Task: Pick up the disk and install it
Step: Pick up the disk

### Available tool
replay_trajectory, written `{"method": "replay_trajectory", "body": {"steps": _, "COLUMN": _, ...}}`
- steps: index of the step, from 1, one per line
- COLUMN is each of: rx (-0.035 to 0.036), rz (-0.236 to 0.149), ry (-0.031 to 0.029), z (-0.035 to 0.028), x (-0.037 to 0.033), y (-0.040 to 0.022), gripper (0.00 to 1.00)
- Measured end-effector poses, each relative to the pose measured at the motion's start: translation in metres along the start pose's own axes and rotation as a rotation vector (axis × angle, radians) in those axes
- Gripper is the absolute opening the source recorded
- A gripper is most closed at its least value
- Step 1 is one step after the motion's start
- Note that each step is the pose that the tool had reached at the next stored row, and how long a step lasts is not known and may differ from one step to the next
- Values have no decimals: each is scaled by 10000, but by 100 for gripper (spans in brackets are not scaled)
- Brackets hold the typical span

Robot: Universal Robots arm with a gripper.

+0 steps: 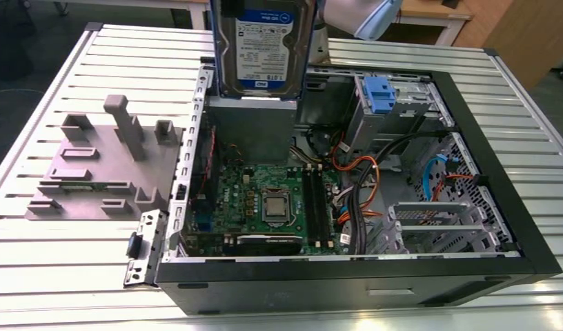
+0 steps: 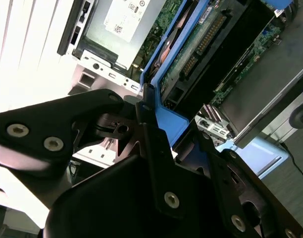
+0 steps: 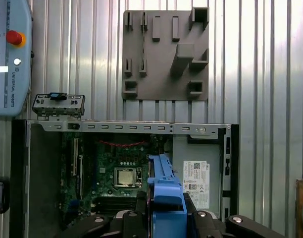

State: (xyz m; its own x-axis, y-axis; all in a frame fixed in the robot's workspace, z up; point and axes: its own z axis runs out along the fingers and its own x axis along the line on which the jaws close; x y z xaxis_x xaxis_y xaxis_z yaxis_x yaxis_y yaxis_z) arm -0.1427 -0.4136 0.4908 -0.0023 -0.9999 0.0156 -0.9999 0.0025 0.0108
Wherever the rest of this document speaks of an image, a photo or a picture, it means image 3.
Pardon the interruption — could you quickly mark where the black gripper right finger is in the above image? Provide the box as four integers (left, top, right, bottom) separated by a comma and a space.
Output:
185, 193, 288, 238

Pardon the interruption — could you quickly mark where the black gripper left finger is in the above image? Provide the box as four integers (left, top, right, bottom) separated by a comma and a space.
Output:
54, 190, 152, 238

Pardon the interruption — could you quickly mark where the hard disk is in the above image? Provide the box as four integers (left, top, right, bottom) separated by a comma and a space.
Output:
147, 153, 188, 238

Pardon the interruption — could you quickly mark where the black RAM slot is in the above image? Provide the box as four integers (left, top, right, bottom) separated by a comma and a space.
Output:
93, 195, 142, 204
92, 203, 140, 216

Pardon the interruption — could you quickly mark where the grey power supply unit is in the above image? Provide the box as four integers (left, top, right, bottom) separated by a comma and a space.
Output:
171, 135, 223, 220

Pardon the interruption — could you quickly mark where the silver CPU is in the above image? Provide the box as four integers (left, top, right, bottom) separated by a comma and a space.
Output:
116, 168, 134, 185

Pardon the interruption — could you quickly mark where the black CPU socket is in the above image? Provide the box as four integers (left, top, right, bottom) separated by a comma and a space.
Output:
111, 165, 140, 190

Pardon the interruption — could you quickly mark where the green motherboard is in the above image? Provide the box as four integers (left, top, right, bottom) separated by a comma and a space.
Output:
61, 133, 174, 225

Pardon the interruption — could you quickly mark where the black open PC case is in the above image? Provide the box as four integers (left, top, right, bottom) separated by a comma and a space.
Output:
9, 119, 241, 238

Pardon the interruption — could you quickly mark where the grey parts rack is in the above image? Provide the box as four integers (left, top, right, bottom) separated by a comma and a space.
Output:
121, 6, 209, 102

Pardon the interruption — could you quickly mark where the pale blue teach pendant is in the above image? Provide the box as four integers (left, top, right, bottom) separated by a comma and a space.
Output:
0, 0, 34, 117

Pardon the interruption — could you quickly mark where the thin red wire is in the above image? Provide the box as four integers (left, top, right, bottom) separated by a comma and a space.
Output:
99, 140, 148, 147

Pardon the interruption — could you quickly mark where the metal expansion slot bracket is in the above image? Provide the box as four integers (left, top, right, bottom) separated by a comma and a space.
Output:
32, 93, 86, 121

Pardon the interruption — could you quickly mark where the black blue bracket latch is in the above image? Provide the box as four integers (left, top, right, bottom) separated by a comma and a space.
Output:
49, 92, 68, 101

